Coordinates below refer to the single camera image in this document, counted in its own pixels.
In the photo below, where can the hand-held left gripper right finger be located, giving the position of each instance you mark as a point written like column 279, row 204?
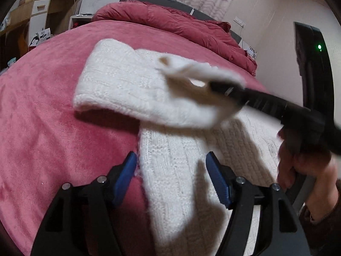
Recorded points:
column 217, row 181

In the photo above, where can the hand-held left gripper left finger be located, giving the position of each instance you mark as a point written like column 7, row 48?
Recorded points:
column 127, row 172

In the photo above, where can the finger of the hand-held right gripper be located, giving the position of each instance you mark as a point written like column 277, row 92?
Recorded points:
column 253, row 100

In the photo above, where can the white knitted sweater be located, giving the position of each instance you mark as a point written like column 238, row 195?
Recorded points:
column 120, row 85

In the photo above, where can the person's right forearm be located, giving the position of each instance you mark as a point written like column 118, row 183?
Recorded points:
column 325, row 226

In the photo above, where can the person's right hand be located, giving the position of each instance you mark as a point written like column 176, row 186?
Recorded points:
column 322, row 173

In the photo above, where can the pink fleece blanket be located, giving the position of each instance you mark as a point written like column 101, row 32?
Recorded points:
column 40, row 112

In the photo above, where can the red duvet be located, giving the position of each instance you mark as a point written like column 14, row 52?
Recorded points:
column 173, row 24

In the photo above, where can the white nightstand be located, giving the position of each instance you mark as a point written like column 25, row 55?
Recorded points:
column 80, row 18

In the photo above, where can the black and white card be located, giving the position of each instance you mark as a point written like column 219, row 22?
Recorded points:
column 40, row 36

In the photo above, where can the wooden desk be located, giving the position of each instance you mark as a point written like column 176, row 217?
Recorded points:
column 60, row 10

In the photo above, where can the white cabinet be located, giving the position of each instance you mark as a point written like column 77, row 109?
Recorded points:
column 40, row 16

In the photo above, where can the white wall outlet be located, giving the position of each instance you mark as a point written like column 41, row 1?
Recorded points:
column 238, row 20

